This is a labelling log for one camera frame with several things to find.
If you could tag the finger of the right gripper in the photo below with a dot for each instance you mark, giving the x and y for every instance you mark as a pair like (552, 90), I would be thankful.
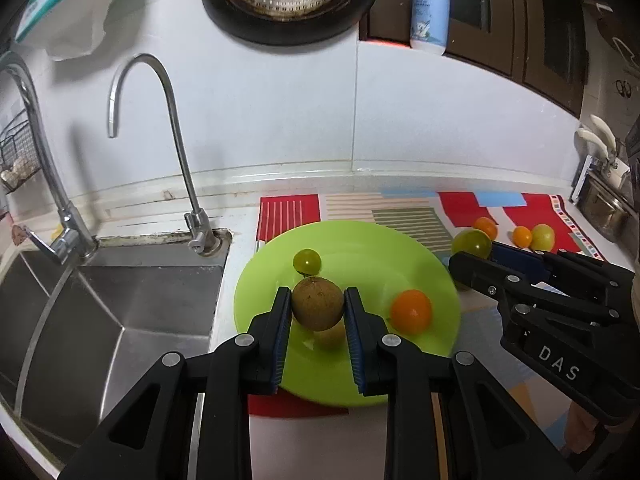
(576, 275)
(492, 279)

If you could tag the person right hand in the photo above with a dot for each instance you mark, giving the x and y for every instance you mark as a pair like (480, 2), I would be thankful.
(580, 429)

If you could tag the brown kiwi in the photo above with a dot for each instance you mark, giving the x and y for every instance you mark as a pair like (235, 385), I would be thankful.
(332, 339)
(318, 303)

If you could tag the orange small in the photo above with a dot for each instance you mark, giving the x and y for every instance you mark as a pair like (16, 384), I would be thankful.
(411, 312)

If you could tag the wire sponge basket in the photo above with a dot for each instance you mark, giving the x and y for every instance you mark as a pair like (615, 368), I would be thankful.
(18, 156)

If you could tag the large chrome faucet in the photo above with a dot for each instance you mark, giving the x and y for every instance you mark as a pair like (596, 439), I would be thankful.
(75, 238)

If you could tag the black frying pan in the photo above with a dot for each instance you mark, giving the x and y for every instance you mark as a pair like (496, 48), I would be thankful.
(290, 5)

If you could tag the small green fruit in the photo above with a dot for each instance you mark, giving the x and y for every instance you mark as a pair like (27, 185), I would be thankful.
(307, 262)
(473, 241)

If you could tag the white knife handle lower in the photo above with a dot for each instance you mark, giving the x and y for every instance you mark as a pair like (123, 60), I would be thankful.
(595, 146)

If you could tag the brown kiwi back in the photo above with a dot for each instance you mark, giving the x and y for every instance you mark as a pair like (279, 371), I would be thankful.
(318, 303)

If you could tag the orange back left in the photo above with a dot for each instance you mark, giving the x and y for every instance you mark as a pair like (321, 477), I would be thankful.
(486, 225)

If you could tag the small orange back right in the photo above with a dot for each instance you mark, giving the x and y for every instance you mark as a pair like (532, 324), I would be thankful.
(522, 237)

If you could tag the stainless steel sink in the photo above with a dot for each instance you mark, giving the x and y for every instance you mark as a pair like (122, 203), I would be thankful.
(75, 339)

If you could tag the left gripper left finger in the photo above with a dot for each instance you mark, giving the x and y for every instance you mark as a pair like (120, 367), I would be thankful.
(147, 435)

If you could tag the white knife handle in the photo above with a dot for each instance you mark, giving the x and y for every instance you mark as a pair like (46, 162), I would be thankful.
(604, 131)
(595, 146)

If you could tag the large yellow-green fruit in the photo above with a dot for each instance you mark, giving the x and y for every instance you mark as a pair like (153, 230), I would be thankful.
(543, 238)

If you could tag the colourful patchwork table mat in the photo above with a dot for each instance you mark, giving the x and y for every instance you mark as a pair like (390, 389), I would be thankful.
(385, 244)

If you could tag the brown kiwi front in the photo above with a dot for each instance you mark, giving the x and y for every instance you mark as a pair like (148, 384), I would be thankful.
(332, 339)

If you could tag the steel pot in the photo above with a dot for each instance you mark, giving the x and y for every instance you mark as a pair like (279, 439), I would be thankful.
(605, 210)

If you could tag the white blue soap bottle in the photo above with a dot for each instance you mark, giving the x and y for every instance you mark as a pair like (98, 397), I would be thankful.
(429, 25)

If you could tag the white knife handle upper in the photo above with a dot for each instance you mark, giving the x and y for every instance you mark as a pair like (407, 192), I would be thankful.
(604, 131)

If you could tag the dark wooden window frame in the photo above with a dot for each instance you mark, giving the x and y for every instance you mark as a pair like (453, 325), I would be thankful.
(540, 44)

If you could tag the paper towel box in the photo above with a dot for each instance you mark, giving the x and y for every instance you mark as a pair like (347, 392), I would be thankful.
(64, 29)

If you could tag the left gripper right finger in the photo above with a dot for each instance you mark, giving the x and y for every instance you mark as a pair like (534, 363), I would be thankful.
(446, 417)

